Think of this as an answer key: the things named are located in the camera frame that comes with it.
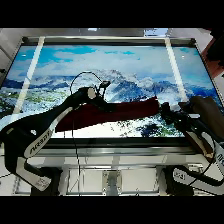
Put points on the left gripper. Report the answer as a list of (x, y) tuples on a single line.
[(106, 105)]

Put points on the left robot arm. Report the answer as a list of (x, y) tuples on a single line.
[(40, 128)]

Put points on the dark red T-shirt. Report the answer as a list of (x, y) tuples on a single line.
[(133, 110)]

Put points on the silver frame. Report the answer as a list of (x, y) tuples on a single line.
[(113, 152)]

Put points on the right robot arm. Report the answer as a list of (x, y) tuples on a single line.
[(203, 133)]

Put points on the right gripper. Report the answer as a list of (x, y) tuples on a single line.
[(167, 112)]

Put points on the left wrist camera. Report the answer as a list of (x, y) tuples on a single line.
[(103, 85)]

